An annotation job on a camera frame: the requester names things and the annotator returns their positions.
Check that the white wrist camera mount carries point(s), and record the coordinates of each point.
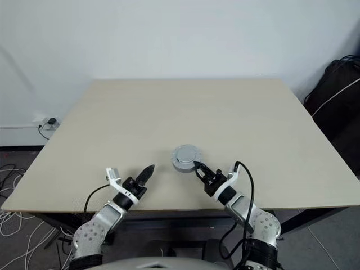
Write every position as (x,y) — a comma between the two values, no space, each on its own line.
(225,184)
(112,174)

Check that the grey motor housing cover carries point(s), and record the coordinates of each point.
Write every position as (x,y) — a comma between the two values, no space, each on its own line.
(185,154)

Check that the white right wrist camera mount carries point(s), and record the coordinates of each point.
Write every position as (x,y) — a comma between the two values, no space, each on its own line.
(225,184)

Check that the white wall power socket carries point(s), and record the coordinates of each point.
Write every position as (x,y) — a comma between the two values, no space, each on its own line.
(36,117)

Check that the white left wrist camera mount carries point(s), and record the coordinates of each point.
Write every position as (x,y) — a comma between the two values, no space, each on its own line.
(112,174)

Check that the black power adapter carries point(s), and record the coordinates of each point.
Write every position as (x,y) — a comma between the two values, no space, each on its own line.
(51,121)

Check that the black table frame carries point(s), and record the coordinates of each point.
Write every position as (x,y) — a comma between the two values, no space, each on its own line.
(168,216)

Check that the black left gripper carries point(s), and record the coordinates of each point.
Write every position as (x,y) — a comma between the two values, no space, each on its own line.
(133,188)

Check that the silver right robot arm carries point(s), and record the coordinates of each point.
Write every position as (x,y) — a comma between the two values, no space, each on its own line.
(264,222)

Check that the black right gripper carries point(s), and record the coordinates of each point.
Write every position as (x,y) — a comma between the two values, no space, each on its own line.
(212,184)

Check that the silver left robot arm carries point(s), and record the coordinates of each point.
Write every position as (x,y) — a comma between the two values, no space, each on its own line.
(92,230)

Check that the grey robot torso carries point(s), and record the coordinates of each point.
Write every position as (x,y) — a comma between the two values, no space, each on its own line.
(163,260)

